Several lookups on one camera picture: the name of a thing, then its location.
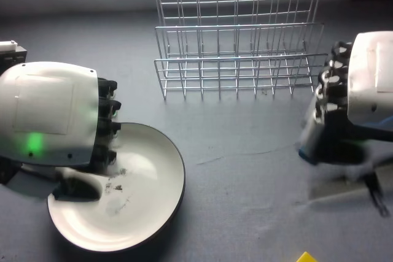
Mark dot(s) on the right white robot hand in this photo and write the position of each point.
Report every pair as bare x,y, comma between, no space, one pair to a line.
371,75

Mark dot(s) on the yellow block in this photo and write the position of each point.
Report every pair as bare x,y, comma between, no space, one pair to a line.
307,257

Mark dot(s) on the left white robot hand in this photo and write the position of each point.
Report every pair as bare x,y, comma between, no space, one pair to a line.
46,111

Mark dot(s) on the blue block with two holes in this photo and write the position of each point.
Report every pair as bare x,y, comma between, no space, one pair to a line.
307,155

